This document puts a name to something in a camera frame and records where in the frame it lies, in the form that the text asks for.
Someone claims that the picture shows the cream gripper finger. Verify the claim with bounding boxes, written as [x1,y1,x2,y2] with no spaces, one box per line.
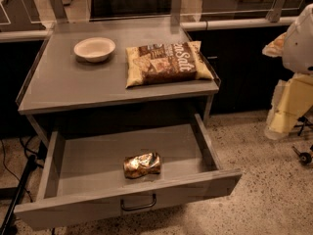
[264,73,313,139]
[262,32,286,58]

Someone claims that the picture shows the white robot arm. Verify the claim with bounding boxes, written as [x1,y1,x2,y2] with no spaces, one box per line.
[262,4,313,140]

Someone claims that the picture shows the grey counter cabinet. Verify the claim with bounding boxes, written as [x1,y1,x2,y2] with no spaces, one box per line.
[19,17,218,144]

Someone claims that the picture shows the open grey top drawer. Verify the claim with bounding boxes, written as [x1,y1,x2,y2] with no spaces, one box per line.
[15,116,242,230]

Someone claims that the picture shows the black caster wheel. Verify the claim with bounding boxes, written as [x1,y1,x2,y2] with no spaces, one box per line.
[291,146,312,165]

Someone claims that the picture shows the brown sea salt chip bag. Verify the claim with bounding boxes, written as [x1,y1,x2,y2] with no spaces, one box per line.
[126,41,213,87]

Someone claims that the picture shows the white paper bowl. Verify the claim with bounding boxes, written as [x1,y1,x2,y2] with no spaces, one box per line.
[73,37,115,63]

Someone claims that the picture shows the clear acrylic barrier panel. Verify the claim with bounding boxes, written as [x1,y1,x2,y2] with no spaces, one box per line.
[0,0,313,31]

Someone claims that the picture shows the black stand pole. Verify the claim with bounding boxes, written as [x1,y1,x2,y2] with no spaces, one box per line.
[0,155,36,235]

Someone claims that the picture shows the black drawer handle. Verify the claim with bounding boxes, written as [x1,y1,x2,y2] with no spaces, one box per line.
[120,194,157,212]

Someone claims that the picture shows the black floor cable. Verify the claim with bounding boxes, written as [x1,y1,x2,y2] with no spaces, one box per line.
[0,137,34,204]

